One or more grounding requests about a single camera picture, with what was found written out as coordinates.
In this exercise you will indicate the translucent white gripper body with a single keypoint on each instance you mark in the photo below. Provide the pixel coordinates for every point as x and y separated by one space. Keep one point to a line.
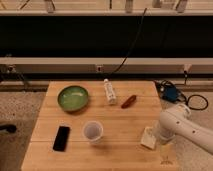
164 137

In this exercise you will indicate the white sponge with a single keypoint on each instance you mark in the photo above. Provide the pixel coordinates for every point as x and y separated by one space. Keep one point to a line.
148 139

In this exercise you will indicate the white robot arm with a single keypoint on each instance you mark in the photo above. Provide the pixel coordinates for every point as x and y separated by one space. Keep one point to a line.
175 121

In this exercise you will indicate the green ceramic bowl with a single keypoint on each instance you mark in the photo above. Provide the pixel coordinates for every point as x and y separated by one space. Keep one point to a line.
73 98

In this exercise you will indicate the brown sausage toy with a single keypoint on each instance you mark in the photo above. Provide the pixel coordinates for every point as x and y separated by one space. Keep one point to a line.
128 102

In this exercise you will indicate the wooden table board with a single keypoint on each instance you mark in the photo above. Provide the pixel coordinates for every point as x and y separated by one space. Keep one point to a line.
120 148

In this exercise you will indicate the white plastic bottle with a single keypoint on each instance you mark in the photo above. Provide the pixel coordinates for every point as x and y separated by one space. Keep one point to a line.
110 94

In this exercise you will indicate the clear plastic cup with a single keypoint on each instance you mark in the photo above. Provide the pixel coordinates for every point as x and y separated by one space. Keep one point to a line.
93 132

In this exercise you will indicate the black smartphone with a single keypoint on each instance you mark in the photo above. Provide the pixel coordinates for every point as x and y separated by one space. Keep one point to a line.
61 138

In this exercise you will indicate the black object at left edge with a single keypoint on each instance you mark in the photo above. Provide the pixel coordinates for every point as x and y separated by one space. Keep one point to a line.
9 128

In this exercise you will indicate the blue device with cables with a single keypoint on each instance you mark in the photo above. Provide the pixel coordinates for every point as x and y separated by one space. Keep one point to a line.
170 93

